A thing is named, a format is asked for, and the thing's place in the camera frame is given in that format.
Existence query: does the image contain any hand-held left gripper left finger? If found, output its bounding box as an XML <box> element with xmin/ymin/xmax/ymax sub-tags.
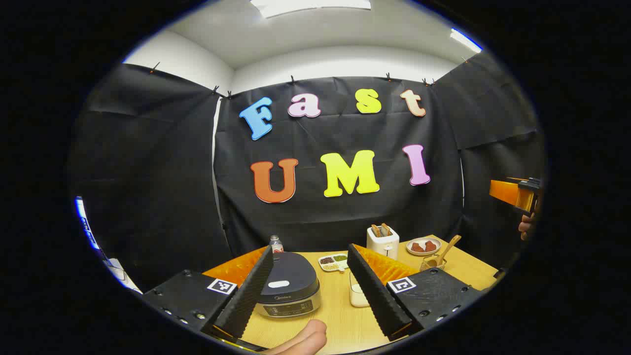
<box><xmin>140</xmin><ymin>245</ymin><xmax>275</xmax><ymax>346</ymax></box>

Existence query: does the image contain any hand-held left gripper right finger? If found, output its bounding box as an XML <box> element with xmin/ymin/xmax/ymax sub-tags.
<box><xmin>347</xmin><ymin>243</ymin><xmax>488</xmax><ymax>342</ymax></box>

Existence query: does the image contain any clear container of white rice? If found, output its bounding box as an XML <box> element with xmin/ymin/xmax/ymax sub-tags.
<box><xmin>349</xmin><ymin>271</ymin><xmax>370</xmax><ymax>308</ymax></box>

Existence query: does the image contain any dark grey rice cooker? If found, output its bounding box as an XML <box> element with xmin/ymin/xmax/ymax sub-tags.
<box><xmin>254</xmin><ymin>251</ymin><xmax>322</xmax><ymax>319</ymax></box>

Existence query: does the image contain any metal wire chopstick holder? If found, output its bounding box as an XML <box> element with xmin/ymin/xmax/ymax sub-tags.
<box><xmin>419</xmin><ymin>254</ymin><xmax>447</xmax><ymax>272</ymax></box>

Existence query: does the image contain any wooden spoon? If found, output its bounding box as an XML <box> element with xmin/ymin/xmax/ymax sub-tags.
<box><xmin>424</xmin><ymin>235</ymin><xmax>462</xmax><ymax>269</ymax></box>

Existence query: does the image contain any white toaster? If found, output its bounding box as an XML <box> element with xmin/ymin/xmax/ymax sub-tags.
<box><xmin>366</xmin><ymin>224</ymin><xmax>400</xmax><ymax>261</ymax></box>

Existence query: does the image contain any white divided condiment tray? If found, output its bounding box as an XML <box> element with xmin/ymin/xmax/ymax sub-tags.
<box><xmin>318</xmin><ymin>253</ymin><xmax>350</xmax><ymax>273</ymax></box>

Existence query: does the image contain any white round plate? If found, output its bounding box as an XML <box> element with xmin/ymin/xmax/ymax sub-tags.
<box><xmin>407</xmin><ymin>238</ymin><xmax>442</xmax><ymax>256</ymax></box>

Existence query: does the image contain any black backdrop cloth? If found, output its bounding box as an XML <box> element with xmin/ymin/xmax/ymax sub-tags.
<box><xmin>69</xmin><ymin>49</ymin><xmax>547</xmax><ymax>291</ymax></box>

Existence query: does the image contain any small ceiling light panel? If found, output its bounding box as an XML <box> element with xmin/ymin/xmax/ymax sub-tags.
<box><xmin>450</xmin><ymin>28</ymin><xmax>483</xmax><ymax>53</ymax></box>

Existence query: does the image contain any large ceiling light panel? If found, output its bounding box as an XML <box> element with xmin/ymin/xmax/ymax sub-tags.
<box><xmin>250</xmin><ymin>0</ymin><xmax>371</xmax><ymax>19</ymax></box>

